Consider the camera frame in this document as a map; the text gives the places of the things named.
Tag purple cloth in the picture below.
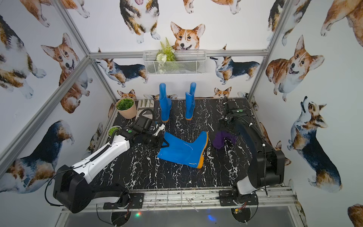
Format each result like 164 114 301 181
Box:
212 131 237 149

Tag blue rubber boot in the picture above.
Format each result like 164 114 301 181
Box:
185 82 196 121
157 131 209 169
159 83 172 123

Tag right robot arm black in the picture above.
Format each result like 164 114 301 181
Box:
221 109 285 195

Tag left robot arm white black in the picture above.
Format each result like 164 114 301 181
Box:
53 126 164 213

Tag pink ribbed plant pot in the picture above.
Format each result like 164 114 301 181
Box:
117 101 137 119

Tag white grey work glove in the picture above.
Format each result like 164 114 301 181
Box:
135 99 155 119

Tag small white plant pot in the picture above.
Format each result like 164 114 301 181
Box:
107 126 122 138

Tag green plant in white pot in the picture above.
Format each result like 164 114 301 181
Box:
108 126 120 137

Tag green plant in pink pot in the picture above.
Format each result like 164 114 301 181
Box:
116 98 135 111

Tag fern and white flower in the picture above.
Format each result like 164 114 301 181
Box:
156 38 177 74

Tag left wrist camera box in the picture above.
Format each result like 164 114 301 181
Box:
132 108 165 136

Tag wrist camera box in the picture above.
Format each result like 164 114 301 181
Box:
132 108 165 136
223 97 240 114

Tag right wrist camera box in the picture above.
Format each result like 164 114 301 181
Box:
223 97 240 114

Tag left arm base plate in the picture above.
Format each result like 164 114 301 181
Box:
103 193 145 210

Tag white wire wall basket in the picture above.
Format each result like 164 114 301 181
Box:
143 50 207 75

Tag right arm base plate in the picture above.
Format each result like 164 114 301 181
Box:
217 190 258 207

